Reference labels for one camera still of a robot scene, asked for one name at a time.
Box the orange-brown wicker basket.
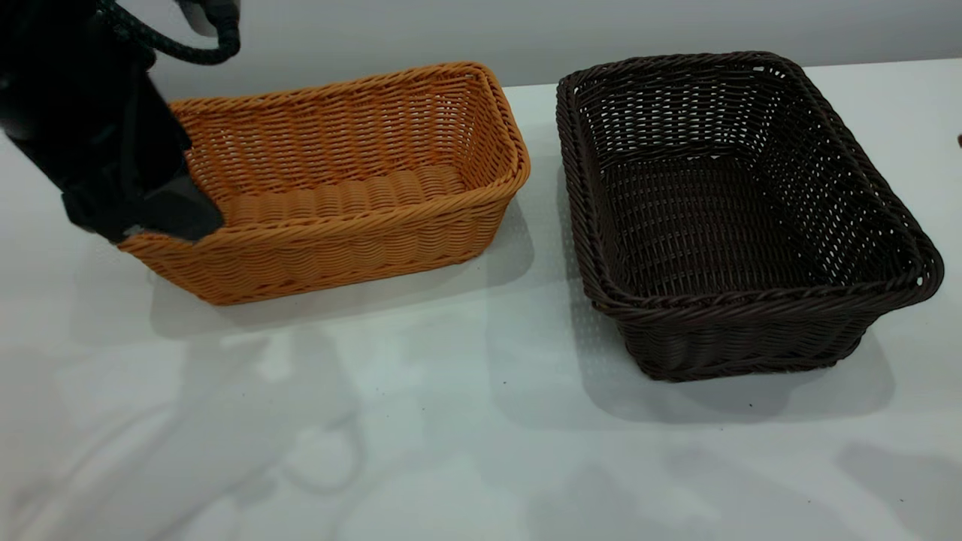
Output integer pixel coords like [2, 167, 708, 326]
[116, 62, 531, 307]

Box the dark brown wicker basket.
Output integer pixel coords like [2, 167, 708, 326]
[555, 51, 945, 383]

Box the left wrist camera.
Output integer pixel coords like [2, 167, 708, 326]
[177, 0, 215, 37]

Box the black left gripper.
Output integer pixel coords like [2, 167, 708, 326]
[0, 54, 227, 243]

